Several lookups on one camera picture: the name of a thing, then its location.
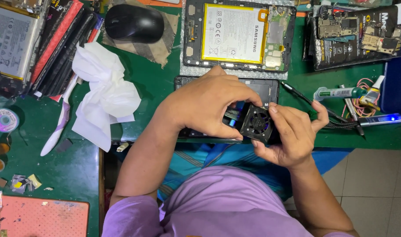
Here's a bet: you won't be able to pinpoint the small dark grey chip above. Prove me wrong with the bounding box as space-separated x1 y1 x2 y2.
56 138 73 153

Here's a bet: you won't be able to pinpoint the crumpled white tissue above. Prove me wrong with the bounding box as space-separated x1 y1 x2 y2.
71 41 142 153

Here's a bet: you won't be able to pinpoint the opened tablet with white battery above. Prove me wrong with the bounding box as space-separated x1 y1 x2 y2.
183 0 297 73

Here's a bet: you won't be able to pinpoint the white and purple toothbrush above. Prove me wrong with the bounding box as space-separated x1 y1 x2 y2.
40 75 80 157

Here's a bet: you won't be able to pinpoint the worn striped cloth mouse pad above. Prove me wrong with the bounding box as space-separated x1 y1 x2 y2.
101 0 181 68

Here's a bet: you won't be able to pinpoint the black braided cable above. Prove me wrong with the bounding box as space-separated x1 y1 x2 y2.
281 81 360 130

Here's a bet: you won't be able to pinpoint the person's left hand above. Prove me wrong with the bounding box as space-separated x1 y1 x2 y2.
162 65 263 141

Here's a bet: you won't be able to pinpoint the silver precision screwdriver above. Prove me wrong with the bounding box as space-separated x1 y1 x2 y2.
339 84 366 138

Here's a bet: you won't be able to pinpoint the blue striped waist cloth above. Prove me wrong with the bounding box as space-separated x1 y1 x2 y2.
115 142 355 202

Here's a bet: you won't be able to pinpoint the black computer mouse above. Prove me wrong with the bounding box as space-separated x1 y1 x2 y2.
104 4 165 43

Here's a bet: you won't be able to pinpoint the opened phone with grey battery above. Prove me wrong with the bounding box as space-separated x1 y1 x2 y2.
0 0 47 98

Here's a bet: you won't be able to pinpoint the black printed plastic packet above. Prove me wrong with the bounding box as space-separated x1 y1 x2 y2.
303 5 401 72

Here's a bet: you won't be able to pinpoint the black phone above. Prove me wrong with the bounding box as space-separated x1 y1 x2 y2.
174 75 280 139

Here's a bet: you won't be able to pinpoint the purple shirt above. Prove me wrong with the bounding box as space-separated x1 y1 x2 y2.
102 165 354 237

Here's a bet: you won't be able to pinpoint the phone circuit board gold parts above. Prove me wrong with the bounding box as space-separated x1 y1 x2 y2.
361 26 401 55

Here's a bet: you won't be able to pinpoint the pink wire bundle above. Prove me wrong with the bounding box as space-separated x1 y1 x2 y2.
341 78 383 118

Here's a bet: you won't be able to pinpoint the orange silicone repair mat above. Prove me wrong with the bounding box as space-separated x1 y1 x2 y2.
0 194 90 237

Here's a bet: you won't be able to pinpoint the dark blue box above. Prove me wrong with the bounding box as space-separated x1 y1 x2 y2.
380 3 401 115

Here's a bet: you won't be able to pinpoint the phone circuit board with shields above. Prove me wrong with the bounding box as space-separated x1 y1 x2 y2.
317 9 360 40

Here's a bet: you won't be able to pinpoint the small black cooling fan module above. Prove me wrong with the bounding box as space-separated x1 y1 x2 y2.
223 101 277 146

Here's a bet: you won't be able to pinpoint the person's right hand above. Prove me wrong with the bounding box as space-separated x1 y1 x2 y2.
251 100 329 169

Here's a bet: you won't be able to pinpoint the green flux syringe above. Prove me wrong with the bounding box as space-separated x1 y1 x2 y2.
314 86 369 102

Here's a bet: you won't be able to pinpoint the blue lit usb tool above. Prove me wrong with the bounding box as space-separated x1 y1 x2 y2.
357 113 401 127

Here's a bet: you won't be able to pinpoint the solder wick spool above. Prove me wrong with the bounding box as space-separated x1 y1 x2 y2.
0 108 20 133

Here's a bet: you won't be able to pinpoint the heap of tape scraps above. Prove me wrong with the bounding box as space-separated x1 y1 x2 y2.
10 173 43 194

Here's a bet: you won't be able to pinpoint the stack of phones and cases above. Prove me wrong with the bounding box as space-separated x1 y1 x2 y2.
29 0 104 102

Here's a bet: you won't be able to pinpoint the white glue tube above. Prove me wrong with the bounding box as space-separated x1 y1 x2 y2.
360 75 385 106

